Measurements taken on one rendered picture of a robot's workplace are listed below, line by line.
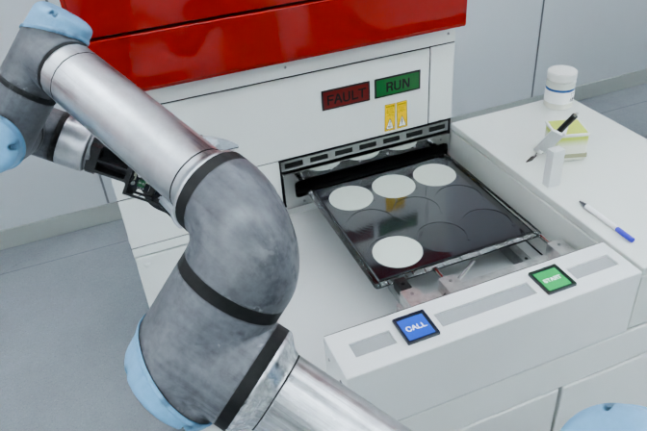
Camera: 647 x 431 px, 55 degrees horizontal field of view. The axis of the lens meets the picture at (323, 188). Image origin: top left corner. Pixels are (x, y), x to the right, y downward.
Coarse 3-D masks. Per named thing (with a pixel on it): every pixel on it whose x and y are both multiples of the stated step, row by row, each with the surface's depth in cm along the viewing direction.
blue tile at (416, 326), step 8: (400, 320) 100; (408, 320) 99; (416, 320) 99; (424, 320) 99; (408, 328) 98; (416, 328) 98; (424, 328) 98; (432, 328) 98; (408, 336) 97; (416, 336) 97
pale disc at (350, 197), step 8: (336, 192) 144; (344, 192) 143; (352, 192) 143; (360, 192) 143; (368, 192) 143; (336, 200) 141; (344, 200) 141; (352, 200) 141; (360, 200) 140; (368, 200) 140; (344, 208) 138; (352, 208) 138; (360, 208) 138
